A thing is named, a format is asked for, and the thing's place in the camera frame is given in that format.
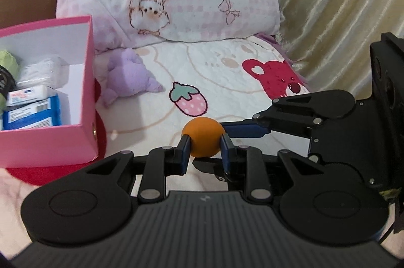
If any green yarn ball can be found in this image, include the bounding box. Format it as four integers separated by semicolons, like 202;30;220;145
0;50;21;107

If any clear plastic bag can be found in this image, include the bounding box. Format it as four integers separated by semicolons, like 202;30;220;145
19;54;68;88

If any printed bedsheet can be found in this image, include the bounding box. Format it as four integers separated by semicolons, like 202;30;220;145
0;33;311;193

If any red plush cloth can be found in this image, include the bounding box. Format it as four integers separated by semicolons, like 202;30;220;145
6;79;108;185

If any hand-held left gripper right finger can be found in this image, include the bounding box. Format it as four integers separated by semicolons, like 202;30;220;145
219;133;325;202

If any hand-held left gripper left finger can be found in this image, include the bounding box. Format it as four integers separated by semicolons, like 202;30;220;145
85;135;192;204

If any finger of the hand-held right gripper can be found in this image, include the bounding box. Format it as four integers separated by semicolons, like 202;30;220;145
221;89;356;137
192;159;230;183

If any orange ball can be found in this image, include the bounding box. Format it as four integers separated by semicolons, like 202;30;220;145
182;117;226;158

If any blue wet wipes packet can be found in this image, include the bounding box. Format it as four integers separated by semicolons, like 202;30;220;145
0;94;62;130

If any purple plush toy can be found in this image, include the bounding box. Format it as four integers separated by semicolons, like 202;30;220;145
102;47;165;108

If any small white tissue packet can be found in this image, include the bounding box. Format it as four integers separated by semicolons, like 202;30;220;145
6;85;54;107

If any pink cardboard box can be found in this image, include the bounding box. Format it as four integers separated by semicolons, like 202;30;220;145
0;15;99;168

